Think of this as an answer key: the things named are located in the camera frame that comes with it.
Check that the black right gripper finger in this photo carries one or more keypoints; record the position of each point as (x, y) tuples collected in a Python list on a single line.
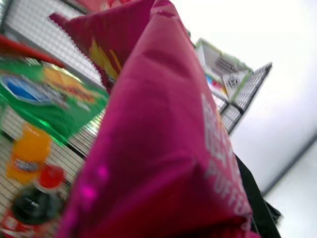
[(257, 205)]

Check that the cola bottle with red cap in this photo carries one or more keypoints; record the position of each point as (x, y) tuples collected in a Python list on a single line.
[(34, 205)]

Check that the green snack bag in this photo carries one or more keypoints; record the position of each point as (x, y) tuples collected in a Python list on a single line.
[(49, 99)]

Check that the white and green carton box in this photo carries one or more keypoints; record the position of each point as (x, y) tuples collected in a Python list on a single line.
[(223, 72)]

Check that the red snack bag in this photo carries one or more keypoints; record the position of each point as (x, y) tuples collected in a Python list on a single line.
[(22, 50)]

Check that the magenta puffed snack bag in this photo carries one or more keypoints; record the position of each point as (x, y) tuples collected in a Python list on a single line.
[(153, 138)]

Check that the orange juice bottle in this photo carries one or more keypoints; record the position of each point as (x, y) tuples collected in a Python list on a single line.
[(28, 153)]

